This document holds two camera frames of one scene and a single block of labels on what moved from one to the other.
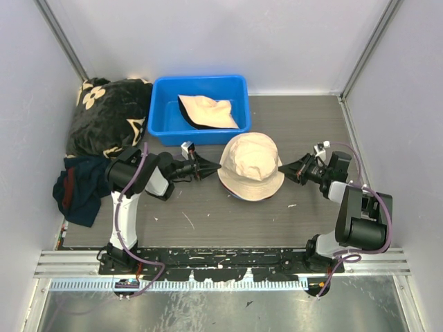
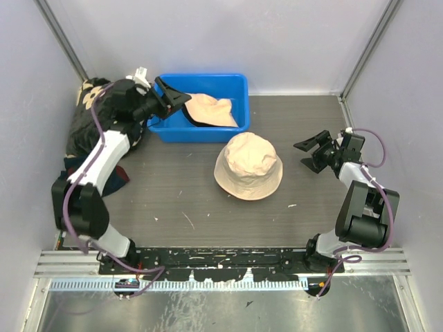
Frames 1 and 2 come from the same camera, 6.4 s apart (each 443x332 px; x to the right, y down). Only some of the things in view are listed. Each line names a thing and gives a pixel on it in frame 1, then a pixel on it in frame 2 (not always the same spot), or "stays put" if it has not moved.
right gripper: (298, 171) → (324, 140)
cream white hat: (250, 170) stays put
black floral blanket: (109, 115) stays put
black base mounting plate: (221, 264) stays put
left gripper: (201, 167) → (172, 99)
